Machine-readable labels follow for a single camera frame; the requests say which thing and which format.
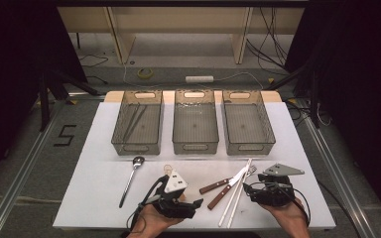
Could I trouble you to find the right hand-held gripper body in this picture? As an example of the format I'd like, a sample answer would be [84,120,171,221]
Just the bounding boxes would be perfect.
[251,163,306,208]

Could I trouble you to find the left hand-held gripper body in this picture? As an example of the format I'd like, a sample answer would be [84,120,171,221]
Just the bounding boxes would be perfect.
[151,169,193,220]

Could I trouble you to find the white chopstick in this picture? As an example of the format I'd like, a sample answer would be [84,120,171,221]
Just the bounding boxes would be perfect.
[217,158,252,228]
[226,159,253,230]

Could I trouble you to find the wooden handled knife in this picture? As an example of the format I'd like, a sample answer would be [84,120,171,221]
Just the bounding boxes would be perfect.
[206,167,250,211]

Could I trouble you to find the wooden handled fork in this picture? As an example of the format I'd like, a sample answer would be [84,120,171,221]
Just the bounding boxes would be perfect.
[198,165,258,195]

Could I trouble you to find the transparent grey plastic bin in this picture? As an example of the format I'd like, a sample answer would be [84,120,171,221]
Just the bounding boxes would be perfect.
[221,89,277,157]
[172,89,220,156]
[110,89,165,157]

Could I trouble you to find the metal chopstick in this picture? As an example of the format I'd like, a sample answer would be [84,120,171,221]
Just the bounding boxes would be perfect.
[122,103,140,143]
[124,104,148,144]

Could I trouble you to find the person's right hand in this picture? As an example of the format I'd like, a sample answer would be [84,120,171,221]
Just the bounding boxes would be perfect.
[259,197,308,233]

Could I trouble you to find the person's left hand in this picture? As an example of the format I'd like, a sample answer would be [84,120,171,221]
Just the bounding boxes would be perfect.
[127,201,186,238]

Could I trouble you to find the metal spoon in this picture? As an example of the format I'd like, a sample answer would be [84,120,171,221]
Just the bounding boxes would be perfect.
[118,156,146,209]

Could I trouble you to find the black metal stand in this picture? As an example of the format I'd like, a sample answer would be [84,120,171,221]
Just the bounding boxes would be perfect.
[264,63,322,130]
[37,67,102,133]

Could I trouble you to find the beige wooden board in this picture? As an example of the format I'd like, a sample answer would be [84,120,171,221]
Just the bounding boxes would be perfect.
[103,89,283,104]

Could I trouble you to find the white power strip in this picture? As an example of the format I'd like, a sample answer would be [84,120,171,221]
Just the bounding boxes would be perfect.
[185,74,215,84]

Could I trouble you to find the yellow tape roll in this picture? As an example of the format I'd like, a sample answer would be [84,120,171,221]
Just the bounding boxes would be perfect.
[136,66,155,80]

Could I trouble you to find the dark curtain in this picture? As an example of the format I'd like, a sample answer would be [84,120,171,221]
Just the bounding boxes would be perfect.
[283,0,381,220]
[0,0,89,190]

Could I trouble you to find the beige wooden shelf unit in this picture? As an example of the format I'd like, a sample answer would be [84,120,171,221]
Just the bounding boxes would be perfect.
[57,6,307,65]

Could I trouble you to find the left hand-held gripper cable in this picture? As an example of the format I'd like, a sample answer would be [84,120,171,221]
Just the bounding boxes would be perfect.
[125,175,170,233]

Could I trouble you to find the hand-held gripper cable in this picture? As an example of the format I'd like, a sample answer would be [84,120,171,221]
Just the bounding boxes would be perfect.
[125,175,170,233]
[289,186,358,238]

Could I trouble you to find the right hand-held gripper cable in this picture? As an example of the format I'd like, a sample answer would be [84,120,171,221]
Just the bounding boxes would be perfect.
[289,186,358,238]

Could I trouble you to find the aluminium floor rail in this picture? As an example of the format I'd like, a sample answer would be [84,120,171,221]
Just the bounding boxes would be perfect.
[297,108,379,238]
[0,98,64,238]

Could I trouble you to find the tangled floor cables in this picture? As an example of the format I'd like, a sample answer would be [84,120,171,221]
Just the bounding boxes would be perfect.
[285,98,332,129]

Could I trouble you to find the black cable bundle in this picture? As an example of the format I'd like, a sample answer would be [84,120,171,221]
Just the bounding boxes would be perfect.
[245,6,290,72]

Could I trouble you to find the black floor cable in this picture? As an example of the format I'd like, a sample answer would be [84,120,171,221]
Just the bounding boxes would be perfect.
[78,53,110,69]
[84,74,109,86]

